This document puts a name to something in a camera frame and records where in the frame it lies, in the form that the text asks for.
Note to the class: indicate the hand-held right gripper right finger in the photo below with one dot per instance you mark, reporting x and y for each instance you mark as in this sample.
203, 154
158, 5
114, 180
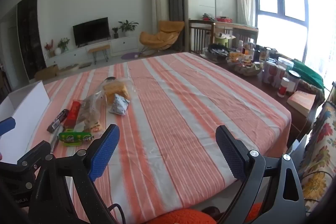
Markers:
231, 153

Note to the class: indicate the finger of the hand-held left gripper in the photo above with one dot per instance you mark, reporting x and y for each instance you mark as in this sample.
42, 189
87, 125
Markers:
6, 125
34, 154

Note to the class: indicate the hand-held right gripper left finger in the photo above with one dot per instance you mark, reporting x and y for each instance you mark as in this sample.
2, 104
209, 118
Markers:
103, 153

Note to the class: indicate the white cardboard box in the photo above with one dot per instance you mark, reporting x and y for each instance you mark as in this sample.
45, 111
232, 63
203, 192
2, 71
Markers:
26, 113

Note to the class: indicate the small cake packet red label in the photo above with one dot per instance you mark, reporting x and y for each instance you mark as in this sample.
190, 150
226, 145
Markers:
93, 127

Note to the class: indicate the green cracker packet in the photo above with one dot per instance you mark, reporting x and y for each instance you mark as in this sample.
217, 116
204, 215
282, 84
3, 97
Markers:
74, 137

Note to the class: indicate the dark snack bar packet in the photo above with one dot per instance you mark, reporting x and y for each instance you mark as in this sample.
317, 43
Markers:
57, 121

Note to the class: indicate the clear bag of brown biscuits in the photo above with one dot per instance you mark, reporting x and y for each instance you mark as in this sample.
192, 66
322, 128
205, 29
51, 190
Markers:
89, 108

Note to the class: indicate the red snack packet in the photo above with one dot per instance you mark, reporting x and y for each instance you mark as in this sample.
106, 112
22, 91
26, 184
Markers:
73, 113

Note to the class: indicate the blue white snack packet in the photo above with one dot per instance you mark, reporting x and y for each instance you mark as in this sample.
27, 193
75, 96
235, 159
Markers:
119, 104

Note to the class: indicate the clear bread packet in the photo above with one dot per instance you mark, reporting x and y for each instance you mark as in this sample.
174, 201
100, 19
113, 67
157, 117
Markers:
116, 90

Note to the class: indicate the wicker basket of snacks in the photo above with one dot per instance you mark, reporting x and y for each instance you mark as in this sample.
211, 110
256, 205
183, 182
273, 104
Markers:
244, 65

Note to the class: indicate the orange striped tablecloth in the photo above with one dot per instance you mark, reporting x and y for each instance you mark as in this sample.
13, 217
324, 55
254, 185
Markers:
183, 108

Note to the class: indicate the brown cardboard box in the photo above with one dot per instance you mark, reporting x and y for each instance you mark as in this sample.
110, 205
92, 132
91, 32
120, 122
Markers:
46, 73

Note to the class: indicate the orange fuzzy cushion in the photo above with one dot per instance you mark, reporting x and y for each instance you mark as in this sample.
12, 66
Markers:
183, 216

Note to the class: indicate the small red white can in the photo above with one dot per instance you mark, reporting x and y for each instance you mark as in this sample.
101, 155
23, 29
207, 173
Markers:
283, 87

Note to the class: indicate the pink book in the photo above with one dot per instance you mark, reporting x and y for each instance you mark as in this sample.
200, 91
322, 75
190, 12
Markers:
302, 102

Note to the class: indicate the red flowers in vase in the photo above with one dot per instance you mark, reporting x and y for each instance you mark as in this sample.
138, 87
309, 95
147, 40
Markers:
49, 48

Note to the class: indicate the red white canisters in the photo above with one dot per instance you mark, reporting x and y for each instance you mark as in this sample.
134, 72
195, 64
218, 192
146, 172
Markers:
271, 73

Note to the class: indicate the floral cushion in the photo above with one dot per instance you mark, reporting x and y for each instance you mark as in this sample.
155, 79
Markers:
321, 148

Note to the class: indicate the black cabinet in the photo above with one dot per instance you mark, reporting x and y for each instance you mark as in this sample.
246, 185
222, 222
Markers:
30, 35

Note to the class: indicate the clear jar black lid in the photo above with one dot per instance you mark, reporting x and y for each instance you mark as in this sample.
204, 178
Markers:
293, 81

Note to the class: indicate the plant in white vase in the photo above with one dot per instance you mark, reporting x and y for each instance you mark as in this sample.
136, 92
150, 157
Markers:
63, 44

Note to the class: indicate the purple rug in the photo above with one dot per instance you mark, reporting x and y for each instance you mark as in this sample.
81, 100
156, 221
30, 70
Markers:
130, 56

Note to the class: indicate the black basket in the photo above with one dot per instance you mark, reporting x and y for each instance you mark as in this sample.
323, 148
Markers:
216, 52

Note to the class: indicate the cluster of bottles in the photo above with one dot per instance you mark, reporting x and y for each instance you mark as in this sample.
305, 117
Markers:
253, 50

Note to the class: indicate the white television cabinet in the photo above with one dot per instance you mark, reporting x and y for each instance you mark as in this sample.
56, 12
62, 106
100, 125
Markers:
123, 45

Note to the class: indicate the green cloth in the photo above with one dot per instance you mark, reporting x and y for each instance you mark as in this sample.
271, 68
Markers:
308, 74

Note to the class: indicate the green stool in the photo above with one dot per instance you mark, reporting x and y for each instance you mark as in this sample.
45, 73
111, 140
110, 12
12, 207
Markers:
221, 40

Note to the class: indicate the small potted plant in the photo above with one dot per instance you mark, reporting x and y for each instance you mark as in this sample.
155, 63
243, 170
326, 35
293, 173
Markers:
115, 32

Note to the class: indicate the wooden chair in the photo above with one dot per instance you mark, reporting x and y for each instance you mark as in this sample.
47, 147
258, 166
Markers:
199, 35
244, 32

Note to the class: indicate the black television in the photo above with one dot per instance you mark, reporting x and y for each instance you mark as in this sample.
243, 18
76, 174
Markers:
90, 31

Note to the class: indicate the orange lounge chair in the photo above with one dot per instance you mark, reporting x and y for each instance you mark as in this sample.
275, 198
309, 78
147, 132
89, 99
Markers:
157, 37

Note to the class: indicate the large green potted plant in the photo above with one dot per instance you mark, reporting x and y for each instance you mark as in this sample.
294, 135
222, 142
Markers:
128, 26

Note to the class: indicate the red box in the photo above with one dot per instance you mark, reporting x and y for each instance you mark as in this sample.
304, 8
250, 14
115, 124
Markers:
223, 19

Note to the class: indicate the window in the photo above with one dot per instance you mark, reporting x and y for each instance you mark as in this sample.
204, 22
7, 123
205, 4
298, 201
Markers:
291, 16

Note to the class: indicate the covered standing air conditioner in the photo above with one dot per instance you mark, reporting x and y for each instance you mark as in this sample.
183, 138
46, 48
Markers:
159, 3

